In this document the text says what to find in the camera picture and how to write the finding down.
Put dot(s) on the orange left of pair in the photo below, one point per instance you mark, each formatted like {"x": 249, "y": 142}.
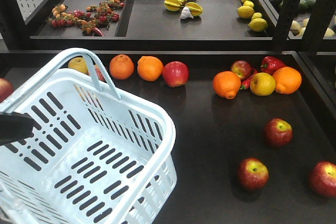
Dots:
{"x": 121, "y": 67}

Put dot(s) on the red green apple upper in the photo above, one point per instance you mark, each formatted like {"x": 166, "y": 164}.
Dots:
{"x": 277, "y": 133}

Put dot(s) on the cherry tomato vine cluster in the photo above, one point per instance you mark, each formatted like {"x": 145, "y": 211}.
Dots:
{"x": 90, "y": 21}

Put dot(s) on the red green apple left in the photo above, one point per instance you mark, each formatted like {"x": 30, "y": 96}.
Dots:
{"x": 253, "y": 175}

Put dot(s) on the white garlic bulb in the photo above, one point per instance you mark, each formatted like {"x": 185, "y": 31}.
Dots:
{"x": 186, "y": 14}

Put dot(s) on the red bell pepper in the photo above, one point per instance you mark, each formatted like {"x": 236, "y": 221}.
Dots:
{"x": 270, "y": 64}

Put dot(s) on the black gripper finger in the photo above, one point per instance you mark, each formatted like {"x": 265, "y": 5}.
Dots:
{"x": 15, "y": 127}

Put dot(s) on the dark red apple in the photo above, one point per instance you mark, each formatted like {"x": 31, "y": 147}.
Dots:
{"x": 6, "y": 89}

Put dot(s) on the large red apple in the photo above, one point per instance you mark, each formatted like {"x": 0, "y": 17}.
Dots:
{"x": 175, "y": 74}

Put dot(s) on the orange beside pepper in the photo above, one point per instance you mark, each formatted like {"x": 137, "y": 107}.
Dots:
{"x": 288, "y": 80}

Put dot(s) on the yellow apple back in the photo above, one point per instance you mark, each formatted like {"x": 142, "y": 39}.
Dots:
{"x": 79, "y": 64}

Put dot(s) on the orange of pair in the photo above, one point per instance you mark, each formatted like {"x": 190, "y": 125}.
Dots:
{"x": 121, "y": 67}
{"x": 150, "y": 68}

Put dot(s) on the small pink red apple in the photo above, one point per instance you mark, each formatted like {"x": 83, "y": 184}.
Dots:
{"x": 99, "y": 73}

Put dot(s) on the yellow round fruit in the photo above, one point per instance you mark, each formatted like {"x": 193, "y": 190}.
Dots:
{"x": 262, "y": 84}

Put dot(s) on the red chili pepper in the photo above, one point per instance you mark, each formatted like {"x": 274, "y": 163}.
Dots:
{"x": 245, "y": 84}

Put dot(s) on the red green apple lower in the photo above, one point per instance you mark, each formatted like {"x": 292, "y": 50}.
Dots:
{"x": 322, "y": 179}

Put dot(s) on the light blue plastic basket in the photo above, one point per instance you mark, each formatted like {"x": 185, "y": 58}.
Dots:
{"x": 97, "y": 154}

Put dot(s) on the orange right of pair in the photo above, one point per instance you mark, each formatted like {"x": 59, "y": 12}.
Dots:
{"x": 150, "y": 68}

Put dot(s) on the pink red apple near pepper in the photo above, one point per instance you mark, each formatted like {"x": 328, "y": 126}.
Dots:
{"x": 242, "y": 68}

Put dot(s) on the orange with navel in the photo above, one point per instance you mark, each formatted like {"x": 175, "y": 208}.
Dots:
{"x": 226, "y": 84}

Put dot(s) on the black wooden display stand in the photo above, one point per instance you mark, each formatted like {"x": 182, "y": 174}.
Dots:
{"x": 213, "y": 134}

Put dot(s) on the red green apple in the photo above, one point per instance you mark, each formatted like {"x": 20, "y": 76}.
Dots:
{"x": 322, "y": 179}
{"x": 253, "y": 175}
{"x": 277, "y": 133}

